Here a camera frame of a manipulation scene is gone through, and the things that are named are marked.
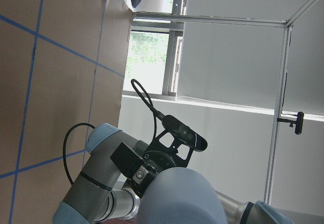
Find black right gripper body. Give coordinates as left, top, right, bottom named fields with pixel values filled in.
left=141, top=151, right=175, bottom=173

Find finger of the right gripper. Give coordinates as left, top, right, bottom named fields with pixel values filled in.
left=124, top=165, right=158, bottom=198
left=110, top=142, right=143, bottom=179

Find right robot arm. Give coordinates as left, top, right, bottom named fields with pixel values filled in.
left=52, top=123, right=291, bottom=223

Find blue tape grid lines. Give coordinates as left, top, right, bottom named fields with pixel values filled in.
left=1, top=0, right=132, bottom=223

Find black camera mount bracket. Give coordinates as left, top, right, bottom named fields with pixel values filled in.
left=145, top=130, right=193, bottom=168

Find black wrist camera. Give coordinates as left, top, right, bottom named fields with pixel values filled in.
left=161, top=115, right=208, bottom=152

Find black camera cable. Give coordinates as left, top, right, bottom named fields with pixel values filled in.
left=62, top=78, right=168, bottom=184

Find aluminium frame structure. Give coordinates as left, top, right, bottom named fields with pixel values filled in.
left=133, top=0, right=318, bottom=203

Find black camera on frame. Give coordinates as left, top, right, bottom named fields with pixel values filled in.
left=276, top=111, right=304, bottom=135

